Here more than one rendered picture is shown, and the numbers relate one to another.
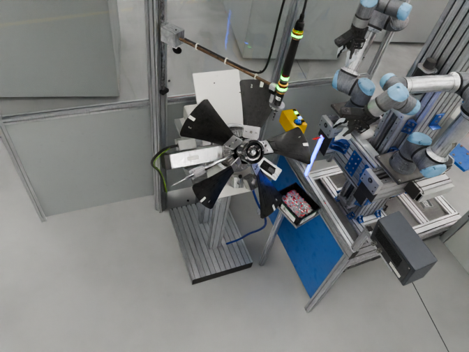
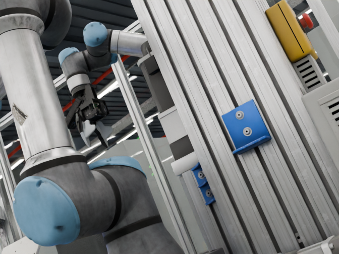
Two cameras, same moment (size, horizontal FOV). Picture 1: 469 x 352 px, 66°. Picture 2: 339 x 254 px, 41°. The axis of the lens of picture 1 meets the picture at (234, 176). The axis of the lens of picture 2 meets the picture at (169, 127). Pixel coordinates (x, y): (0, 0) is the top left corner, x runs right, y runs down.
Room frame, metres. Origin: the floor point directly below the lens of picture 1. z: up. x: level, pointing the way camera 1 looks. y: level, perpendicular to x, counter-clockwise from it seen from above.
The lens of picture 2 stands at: (1.25, -1.75, 1.06)
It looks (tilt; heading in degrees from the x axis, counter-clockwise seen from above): 15 degrees up; 55
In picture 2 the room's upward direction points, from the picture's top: 23 degrees counter-clockwise
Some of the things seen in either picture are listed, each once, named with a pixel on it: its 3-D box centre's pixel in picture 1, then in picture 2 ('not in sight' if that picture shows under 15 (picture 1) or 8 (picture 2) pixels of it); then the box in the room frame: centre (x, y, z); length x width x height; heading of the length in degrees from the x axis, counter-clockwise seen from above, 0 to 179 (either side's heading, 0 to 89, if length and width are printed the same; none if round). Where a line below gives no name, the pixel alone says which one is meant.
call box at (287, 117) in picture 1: (292, 123); not in sight; (1.81, -0.29, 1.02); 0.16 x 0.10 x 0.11; 30
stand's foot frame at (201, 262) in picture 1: (209, 237); not in sight; (1.48, 0.09, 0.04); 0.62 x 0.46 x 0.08; 30
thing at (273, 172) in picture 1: (264, 167); not in sight; (1.43, -0.15, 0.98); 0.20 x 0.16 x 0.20; 30
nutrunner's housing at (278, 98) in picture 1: (287, 67); not in sight; (1.38, -0.12, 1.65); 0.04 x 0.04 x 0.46
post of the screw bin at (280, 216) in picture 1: (272, 236); not in sight; (1.37, -0.33, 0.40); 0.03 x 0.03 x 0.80; 45
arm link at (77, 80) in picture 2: (360, 21); (79, 85); (1.86, -0.45, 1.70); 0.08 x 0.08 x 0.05
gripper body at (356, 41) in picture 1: (355, 36); (89, 105); (1.86, -0.46, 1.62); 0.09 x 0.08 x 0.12; 120
